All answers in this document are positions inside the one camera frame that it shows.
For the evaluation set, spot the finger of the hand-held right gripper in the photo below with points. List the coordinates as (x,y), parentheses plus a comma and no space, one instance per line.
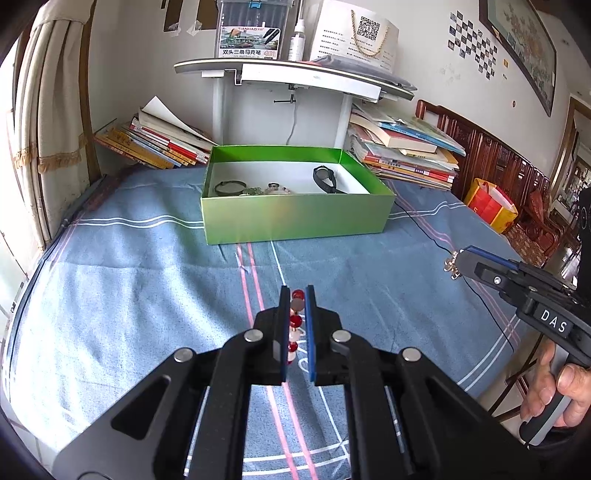
(489,274)
(494,257)

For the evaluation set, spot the framed wall picture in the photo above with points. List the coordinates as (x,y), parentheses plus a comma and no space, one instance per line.
(521,41)

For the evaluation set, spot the white paper bag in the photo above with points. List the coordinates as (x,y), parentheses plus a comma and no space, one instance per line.
(337,41)

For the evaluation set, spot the beige curtain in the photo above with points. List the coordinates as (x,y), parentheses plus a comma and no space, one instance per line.
(55,115)

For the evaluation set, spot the white spray bottle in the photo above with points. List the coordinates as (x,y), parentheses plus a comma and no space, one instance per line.
(297,46)

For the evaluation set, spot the red and yellow bag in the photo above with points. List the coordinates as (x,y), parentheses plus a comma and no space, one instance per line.
(485,201)

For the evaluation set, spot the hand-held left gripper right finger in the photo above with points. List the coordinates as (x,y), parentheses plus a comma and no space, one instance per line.
(311,332)

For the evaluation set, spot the person's right hand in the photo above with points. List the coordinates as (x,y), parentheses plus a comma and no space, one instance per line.
(545,387)

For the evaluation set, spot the thin metal bangle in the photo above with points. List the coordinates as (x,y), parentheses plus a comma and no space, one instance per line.
(216,188)

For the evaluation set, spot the blue striped cloth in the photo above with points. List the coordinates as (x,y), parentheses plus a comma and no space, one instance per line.
(138,286)

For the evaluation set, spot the green cardboard box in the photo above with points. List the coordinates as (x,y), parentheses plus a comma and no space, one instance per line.
(295,217)

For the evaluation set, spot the low stack of books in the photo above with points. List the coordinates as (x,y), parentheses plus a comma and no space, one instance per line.
(152,143)

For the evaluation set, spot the tall stack of books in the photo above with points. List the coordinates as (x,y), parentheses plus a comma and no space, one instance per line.
(406,157)

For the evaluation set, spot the carved wooden bench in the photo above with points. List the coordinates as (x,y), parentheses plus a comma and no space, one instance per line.
(489,152)

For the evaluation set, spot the clear marker pen box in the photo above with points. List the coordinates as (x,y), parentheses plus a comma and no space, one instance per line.
(249,37)

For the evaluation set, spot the black wrist watch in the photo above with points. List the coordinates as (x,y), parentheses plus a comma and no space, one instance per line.
(323,177)

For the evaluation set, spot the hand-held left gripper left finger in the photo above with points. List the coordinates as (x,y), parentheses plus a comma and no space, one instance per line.
(284,332)

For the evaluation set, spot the wall photo collage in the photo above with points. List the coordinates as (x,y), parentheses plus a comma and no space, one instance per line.
(475,41)

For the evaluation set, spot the small white folding table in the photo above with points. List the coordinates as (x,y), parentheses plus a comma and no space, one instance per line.
(277,71)

